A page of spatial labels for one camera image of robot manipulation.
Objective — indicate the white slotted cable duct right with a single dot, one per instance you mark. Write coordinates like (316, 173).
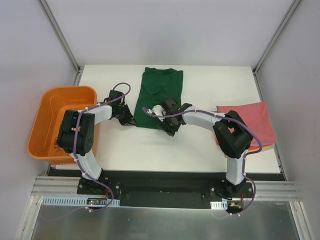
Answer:
(225, 205)

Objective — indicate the dark green t shirt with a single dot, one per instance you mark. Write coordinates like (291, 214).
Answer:
(157, 85)

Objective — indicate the aluminium rail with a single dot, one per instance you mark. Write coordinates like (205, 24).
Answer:
(55, 186)
(283, 191)

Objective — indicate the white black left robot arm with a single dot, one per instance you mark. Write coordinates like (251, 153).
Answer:
(77, 131)

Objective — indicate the orange folded t shirt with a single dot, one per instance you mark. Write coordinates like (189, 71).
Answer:
(254, 147)

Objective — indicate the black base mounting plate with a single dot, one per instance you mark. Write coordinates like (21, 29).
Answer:
(156, 189)

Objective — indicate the pink folded t shirt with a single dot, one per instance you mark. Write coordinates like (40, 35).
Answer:
(256, 117)

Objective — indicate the right aluminium frame post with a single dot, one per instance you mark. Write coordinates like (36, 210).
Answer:
(276, 35)

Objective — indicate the left aluminium frame post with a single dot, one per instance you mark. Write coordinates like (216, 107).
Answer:
(59, 35)

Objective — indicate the white slotted cable duct left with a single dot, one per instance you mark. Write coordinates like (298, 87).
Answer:
(75, 201)

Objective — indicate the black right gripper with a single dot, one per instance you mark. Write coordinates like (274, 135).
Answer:
(169, 124)

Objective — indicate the aluminium frame post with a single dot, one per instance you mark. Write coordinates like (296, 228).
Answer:
(59, 35)
(276, 35)

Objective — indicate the orange plastic basket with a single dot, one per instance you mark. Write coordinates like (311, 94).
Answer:
(42, 143)

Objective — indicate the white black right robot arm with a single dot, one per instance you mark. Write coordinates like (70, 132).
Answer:
(229, 130)

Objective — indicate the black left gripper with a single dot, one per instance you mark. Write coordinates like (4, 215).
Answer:
(126, 116)

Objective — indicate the aluminium rail left side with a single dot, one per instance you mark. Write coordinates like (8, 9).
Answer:
(55, 186)

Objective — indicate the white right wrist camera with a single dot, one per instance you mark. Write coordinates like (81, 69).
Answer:
(158, 111)

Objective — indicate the aluminium rail right side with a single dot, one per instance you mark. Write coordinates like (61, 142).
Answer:
(283, 191)

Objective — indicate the white slotted cable duct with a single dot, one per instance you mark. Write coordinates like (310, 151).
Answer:
(75, 201)
(225, 205)

